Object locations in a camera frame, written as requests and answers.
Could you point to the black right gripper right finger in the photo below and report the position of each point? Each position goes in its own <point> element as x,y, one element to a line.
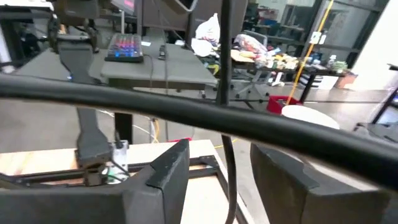
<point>311,205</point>

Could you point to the small red bin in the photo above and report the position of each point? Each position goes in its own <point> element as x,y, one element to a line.
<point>276,105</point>

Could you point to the backlit computer keyboard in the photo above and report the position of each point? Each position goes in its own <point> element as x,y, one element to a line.
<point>124,48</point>

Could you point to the grey office chair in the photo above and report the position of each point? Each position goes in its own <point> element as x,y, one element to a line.
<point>255,84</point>

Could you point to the cluttered side table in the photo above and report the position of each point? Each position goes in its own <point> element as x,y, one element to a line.
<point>280,63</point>

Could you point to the white plastic bag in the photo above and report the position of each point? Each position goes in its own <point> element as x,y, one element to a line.
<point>208,31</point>

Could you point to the grey desk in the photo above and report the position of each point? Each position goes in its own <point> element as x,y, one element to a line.
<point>180,68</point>

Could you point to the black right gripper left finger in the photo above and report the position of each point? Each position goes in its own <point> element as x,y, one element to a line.
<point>93,207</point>

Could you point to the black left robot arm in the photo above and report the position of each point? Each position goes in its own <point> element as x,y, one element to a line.
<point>74,59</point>

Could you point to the round white-topped pedestal stand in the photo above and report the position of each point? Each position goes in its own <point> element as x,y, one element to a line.
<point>311,116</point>

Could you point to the silver arm base bracket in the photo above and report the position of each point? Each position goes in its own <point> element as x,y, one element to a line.
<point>119,155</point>

